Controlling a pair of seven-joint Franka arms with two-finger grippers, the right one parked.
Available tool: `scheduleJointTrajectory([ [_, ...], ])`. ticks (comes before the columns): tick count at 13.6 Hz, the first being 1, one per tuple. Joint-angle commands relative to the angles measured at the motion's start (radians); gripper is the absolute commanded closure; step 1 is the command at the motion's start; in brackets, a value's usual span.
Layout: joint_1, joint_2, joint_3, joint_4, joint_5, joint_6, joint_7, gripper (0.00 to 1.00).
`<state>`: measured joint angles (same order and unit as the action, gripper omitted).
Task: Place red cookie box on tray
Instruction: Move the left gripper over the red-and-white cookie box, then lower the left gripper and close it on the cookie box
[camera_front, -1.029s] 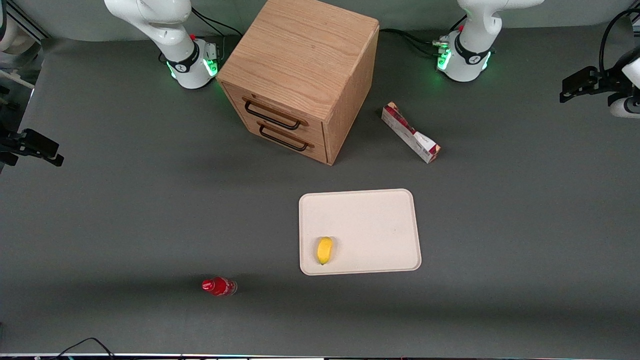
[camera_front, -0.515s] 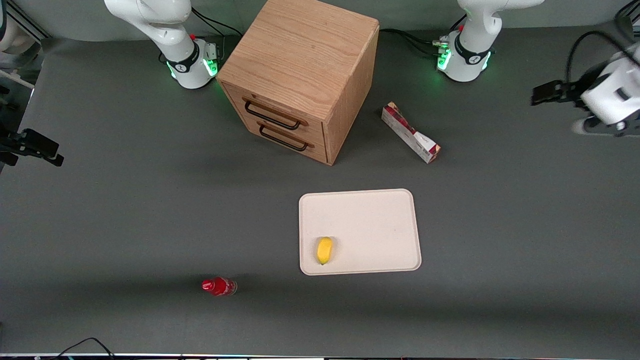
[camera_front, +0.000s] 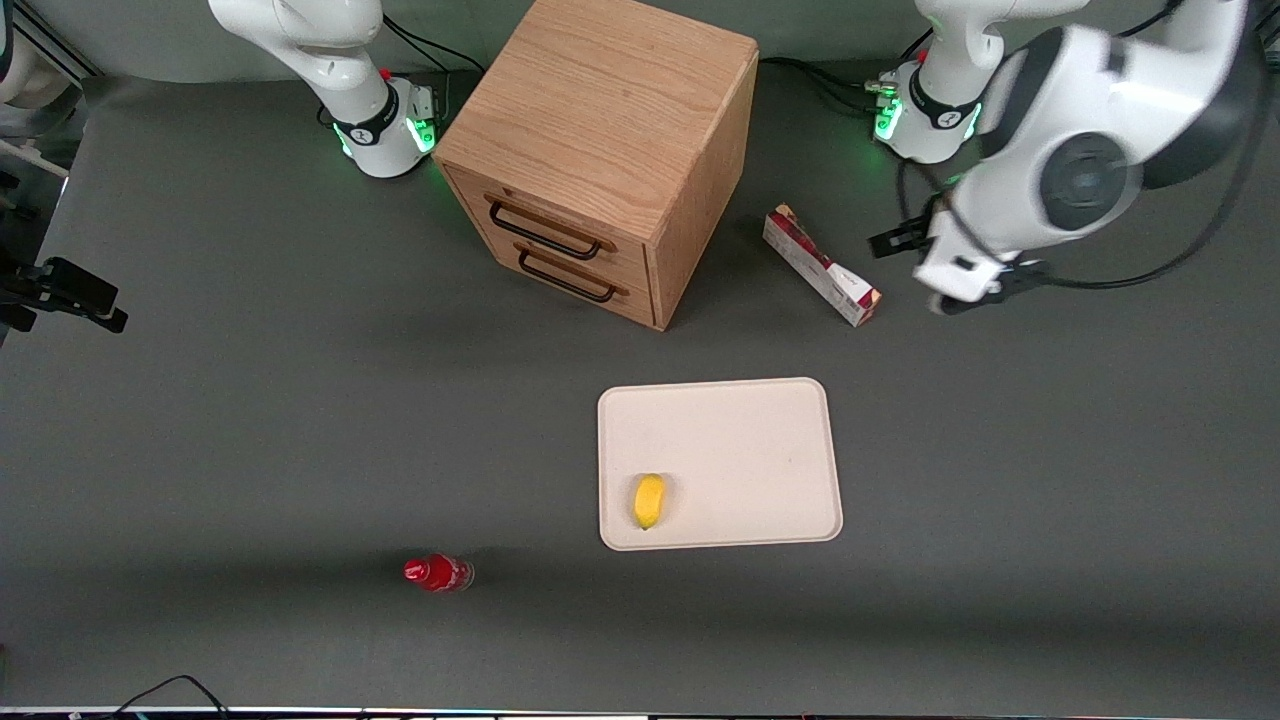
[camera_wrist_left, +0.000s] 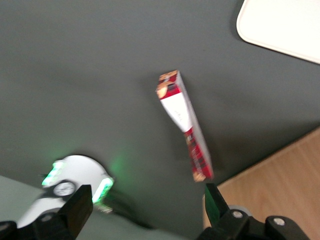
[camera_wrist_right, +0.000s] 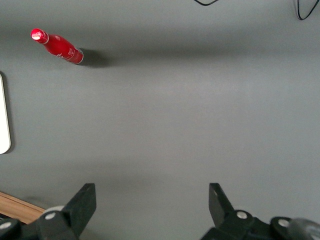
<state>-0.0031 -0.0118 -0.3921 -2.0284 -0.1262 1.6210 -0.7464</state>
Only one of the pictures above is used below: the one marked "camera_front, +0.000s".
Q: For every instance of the wooden drawer cabinet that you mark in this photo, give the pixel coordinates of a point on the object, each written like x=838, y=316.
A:
x=600, y=110

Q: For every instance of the beige plastic tray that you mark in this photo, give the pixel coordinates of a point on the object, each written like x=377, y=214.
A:
x=740, y=460

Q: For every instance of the red plastic bottle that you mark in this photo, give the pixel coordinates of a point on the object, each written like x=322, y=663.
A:
x=438, y=573

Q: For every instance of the black clamp mount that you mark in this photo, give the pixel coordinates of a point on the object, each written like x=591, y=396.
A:
x=70, y=288

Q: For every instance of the red cookie box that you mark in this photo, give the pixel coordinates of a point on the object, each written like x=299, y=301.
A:
x=815, y=262

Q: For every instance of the dark grey wrist camera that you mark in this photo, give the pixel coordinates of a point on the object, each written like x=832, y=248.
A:
x=1015, y=278

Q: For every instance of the yellow lemon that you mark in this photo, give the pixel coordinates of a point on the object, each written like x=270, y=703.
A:
x=649, y=500

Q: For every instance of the white grey equipment frame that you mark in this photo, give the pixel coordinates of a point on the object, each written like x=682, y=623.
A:
x=30, y=70

